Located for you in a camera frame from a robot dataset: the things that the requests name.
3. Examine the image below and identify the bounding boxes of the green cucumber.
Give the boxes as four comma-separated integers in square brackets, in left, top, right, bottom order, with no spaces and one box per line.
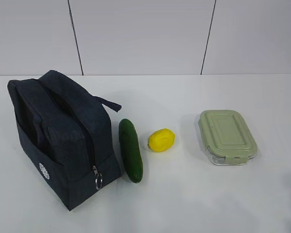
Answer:
[118,118,143,183]

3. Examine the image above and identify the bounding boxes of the yellow lemon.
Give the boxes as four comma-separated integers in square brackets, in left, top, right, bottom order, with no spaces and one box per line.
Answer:
[148,129,176,152]

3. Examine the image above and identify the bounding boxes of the navy blue lunch bag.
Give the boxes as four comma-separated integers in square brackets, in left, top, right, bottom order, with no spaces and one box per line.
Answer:
[7,70,121,210]

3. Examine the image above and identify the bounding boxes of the glass container with green lid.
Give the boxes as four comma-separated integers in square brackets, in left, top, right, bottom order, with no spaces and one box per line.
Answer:
[198,110,258,166]

